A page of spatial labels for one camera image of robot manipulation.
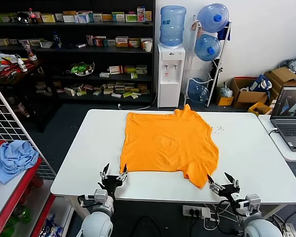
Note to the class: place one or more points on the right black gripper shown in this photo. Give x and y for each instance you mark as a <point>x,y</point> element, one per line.
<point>228,190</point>

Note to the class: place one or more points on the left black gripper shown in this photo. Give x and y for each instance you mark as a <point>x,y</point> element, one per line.
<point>111,182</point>

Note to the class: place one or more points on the orange t-shirt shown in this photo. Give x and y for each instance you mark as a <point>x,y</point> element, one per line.
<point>162,143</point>

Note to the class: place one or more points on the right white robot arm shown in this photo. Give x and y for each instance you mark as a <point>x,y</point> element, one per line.
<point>259,227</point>

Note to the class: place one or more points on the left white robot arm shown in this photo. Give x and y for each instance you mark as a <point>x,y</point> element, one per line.
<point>98,222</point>

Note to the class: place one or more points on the large white table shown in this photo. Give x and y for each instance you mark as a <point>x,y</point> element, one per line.
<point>244,163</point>

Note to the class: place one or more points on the white plug adapter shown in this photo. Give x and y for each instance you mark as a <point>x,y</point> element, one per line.
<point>206,212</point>

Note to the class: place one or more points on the white power strip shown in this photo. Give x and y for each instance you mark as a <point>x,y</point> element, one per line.
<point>191,211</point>

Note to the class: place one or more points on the small dark crumbs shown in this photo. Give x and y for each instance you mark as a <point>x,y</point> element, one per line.
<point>218,129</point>

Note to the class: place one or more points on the small white side table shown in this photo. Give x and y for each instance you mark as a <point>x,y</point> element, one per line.
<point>269,123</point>

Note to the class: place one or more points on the red plastic stool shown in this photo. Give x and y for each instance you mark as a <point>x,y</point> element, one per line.
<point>35,182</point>

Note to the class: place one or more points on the yellow plastic crate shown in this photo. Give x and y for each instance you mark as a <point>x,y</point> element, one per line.
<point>260,108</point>

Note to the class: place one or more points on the small yellow box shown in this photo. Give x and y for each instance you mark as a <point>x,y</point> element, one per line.
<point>224,100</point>

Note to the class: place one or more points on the grey open laptop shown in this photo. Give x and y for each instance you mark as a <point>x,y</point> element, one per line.
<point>289,123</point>

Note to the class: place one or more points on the open brown cardboard box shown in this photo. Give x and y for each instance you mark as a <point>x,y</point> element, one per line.
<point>249,97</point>

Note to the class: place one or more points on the clear plastic bag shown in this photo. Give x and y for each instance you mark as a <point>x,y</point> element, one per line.
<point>225,91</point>

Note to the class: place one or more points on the crumpled light blue cloth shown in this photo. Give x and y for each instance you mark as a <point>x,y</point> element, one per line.
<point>14,160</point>

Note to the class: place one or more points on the green plastic bottle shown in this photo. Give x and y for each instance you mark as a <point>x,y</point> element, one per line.
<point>19,217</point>

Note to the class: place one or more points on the red white medicine box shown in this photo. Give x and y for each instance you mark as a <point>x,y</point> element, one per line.
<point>116,69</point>

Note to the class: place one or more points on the blue tote bag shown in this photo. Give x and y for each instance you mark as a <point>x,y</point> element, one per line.
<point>259,82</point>

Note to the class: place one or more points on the white water dispenser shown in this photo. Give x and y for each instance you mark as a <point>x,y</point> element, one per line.
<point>170,81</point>

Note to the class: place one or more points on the bowl with green packets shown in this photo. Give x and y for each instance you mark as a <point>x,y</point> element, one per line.
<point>80,69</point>

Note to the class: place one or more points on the black tripod stand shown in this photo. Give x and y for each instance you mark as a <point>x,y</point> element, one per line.
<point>220,70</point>

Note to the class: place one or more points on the black shelving unit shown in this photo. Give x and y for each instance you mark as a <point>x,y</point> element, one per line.
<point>101,56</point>

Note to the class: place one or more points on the tan cardboard box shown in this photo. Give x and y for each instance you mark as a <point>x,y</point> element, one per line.
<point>282,75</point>

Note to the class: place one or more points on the white metal jug rack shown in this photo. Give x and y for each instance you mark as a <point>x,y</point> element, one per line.
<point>191,61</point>

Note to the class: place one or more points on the dark wooden table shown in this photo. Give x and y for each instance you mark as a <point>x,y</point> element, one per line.
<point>27,79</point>

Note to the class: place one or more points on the white paper cup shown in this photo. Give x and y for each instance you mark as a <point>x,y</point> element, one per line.
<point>148,47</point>

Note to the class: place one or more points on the orange white medicine box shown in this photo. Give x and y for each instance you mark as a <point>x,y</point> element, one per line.
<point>121,42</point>

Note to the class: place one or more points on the blue capped water jug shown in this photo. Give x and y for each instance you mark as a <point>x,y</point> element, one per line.
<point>212,17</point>
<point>207,48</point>

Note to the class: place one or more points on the small white bottle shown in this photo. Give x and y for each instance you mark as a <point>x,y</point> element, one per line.
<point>22,65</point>

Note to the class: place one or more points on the blue plastic bottle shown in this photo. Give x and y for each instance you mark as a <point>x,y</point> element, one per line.
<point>56,40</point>

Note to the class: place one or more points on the clear bottle pink label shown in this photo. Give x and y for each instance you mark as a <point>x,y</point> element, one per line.
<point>30,53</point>

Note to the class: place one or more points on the dark blue hanging cloth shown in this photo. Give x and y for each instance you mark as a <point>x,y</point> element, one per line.
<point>223,32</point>

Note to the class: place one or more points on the green white medicine box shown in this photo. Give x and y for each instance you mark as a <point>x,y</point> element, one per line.
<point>131,17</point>

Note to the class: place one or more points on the blue water jug with label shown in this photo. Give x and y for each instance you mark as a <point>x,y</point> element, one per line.
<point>172,27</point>

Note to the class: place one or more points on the blue white medicine box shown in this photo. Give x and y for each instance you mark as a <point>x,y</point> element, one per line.
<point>83,18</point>

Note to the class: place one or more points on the white flat medicine box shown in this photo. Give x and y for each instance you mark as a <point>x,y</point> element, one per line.
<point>68,18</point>

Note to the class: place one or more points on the pink tall carton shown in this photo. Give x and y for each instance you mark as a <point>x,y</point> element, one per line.
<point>141,14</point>

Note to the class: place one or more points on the yellow medicine box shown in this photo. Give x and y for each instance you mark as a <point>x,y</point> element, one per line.
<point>48,18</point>

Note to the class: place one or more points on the cola bottle red label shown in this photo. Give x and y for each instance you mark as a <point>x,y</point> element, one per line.
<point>34,17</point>

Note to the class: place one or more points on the shiny black helmet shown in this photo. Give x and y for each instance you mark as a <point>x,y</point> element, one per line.
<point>23,17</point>

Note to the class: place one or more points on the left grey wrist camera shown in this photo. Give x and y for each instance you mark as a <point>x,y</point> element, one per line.
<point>100,195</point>

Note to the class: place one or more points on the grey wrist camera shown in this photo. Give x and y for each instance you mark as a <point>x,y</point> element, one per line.
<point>253,202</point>
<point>100,195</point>

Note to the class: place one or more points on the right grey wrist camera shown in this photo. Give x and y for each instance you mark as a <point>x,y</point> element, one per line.
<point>253,202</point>

